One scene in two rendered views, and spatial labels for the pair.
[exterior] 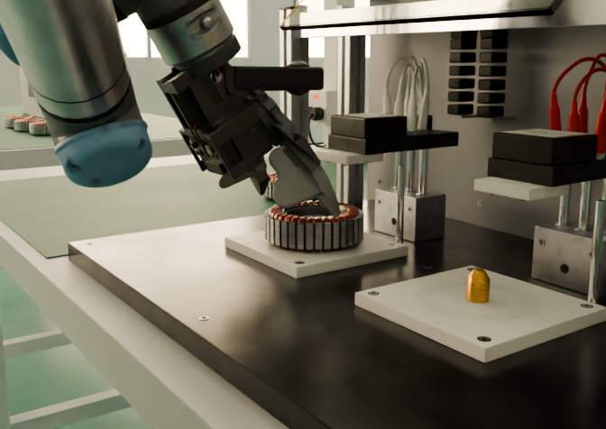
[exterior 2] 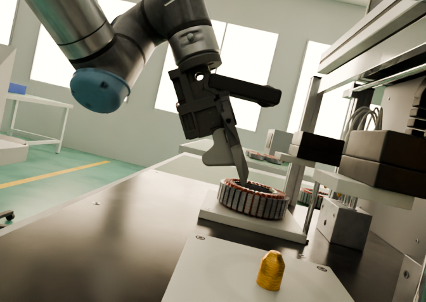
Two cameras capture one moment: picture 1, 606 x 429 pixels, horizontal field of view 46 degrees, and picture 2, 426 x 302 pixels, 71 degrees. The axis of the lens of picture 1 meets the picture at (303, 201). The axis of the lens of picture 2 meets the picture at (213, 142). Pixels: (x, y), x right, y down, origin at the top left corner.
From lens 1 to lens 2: 0.43 m
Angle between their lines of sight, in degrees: 38
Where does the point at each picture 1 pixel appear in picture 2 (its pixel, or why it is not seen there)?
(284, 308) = (144, 221)
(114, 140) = (85, 75)
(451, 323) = (192, 282)
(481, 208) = (417, 245)
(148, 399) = not seen: hidden behind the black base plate
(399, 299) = (205, 249)
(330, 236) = (243, 202)
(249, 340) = (76, 219)
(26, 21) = not seen: outside the picture
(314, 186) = (231, 157)
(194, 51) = (181, 54)
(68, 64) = (39, 10)
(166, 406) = not seen: hidden behind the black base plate
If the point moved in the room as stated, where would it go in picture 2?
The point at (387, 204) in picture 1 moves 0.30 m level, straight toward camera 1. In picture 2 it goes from (325, 209) to (186, 218)
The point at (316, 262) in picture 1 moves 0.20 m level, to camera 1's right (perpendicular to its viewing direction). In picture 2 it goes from (217, 213) to (377, 285)
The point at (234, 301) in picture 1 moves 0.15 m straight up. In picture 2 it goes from (134, 207) to (159, 94)
